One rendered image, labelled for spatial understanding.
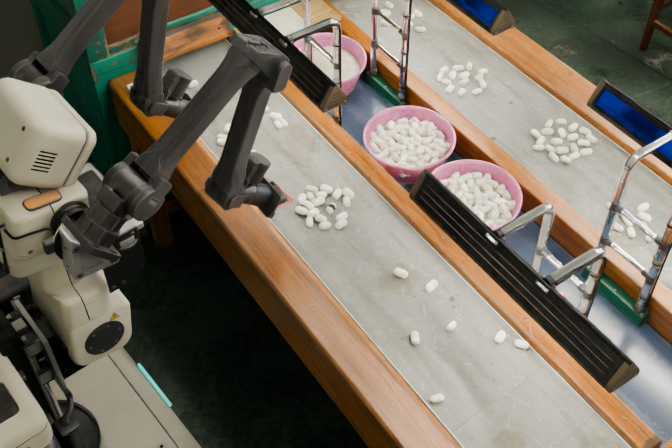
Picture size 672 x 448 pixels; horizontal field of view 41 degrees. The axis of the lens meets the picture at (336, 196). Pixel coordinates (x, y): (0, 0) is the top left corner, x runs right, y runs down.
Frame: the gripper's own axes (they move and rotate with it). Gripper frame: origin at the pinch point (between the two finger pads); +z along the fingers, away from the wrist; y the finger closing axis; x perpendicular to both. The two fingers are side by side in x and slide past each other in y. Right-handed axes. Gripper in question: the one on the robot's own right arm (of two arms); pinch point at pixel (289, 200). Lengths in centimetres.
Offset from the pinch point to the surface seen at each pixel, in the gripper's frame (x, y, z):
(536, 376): -5, -70, 25
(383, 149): -15.7, 11.7, 37.9
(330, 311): 11.8, -29.0, 0.7
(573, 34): -67, 85, 213
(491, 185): -26, -17, 50
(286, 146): -1.5, 28.3, 20.2
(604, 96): -64, -33, 41
